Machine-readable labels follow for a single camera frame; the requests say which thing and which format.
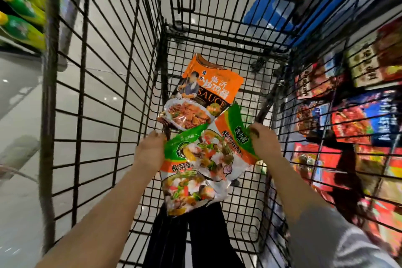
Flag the row of green yellow bottles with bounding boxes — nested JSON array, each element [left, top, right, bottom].
[[0, 0, 48, 52]]

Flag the person's black trousers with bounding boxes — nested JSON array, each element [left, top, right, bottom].
[[143, 201, 246, 268]]

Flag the black display shelf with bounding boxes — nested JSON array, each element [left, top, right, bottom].
[[282, 0, 402, 268]]

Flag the person's left hand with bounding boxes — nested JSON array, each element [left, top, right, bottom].
[[133, 131, 167, 177]]

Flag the green orange seasoning packet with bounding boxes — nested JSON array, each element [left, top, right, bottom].
[[159, 123, 218, 216], [182, 103, 261, 198]]

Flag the packets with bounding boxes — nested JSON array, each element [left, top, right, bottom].
[[290, 16, 402, 259]]

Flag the person's left forearm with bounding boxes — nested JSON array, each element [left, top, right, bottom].
[[34, 165, 157, 268]]

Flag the blue plastic panel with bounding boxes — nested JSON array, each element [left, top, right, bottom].
[[243, 0, 377, 49]]

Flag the orange sauce packet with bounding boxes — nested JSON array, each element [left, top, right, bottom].
[[157, 53, 245, 132]]

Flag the person's right hand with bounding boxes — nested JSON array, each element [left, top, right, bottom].
[[250, 122, 283, 165]]

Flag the black wire shopping cart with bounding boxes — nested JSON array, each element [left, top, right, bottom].
[[39, 0, 402, 268]]

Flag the grey bottle shelf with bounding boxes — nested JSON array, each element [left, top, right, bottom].
[[58, 0, 87, 72]]

